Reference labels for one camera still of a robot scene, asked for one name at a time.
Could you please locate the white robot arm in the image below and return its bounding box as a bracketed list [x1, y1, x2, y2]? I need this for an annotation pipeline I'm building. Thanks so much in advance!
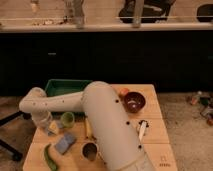
[19, 81, 155, 171]

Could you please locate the grey towel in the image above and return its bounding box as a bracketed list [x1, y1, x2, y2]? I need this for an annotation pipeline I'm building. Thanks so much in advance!
[46, 120, 64, 136]

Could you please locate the purple bowl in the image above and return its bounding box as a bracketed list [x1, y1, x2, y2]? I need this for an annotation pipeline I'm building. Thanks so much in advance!
[124, 92, 146, 113]

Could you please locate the green cup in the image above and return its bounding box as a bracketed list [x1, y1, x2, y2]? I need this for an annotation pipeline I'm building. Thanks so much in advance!
[60, 112, 75, 128]

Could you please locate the blue sponge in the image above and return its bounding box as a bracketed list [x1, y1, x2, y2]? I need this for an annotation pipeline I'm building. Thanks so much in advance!
[54, 133, 76, 155]

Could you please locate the yellow corn stick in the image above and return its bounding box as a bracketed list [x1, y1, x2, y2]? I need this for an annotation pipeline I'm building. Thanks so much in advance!
[85, 118, 92, 139]

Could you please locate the black chair base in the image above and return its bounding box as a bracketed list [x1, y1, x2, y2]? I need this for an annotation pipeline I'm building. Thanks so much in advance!
[0, 109, 32, 163]

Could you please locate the green plastic tray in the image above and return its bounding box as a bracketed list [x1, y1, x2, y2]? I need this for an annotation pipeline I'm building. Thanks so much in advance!
[44, 78, 94, 116]

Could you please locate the metal cup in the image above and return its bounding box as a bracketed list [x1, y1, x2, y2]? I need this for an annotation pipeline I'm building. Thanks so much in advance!
[82, 143, 97, 161]

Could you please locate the small orange fruit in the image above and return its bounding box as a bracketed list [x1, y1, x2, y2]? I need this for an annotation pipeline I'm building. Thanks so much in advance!
[119, 88, 130, 97]

